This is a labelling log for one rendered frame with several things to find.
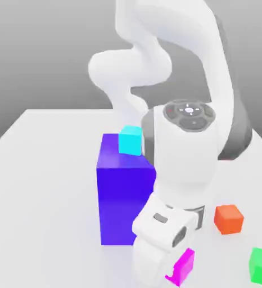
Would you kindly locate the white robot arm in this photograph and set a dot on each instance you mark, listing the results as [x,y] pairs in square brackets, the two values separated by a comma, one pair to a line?
[185,162]

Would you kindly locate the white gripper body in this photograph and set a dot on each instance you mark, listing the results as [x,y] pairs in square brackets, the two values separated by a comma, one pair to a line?
[151,263]

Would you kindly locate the small magenta cube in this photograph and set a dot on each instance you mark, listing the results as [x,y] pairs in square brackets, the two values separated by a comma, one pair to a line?
[184,266]

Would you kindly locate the small cyan cube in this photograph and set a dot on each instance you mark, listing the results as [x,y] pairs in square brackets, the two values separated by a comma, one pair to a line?
[130,141]

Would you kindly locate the small orange cube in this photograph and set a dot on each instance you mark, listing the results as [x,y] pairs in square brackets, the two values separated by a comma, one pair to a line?
[228,219]

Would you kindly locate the large blue box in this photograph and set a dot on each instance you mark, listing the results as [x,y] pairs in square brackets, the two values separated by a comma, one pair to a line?
[122,198]

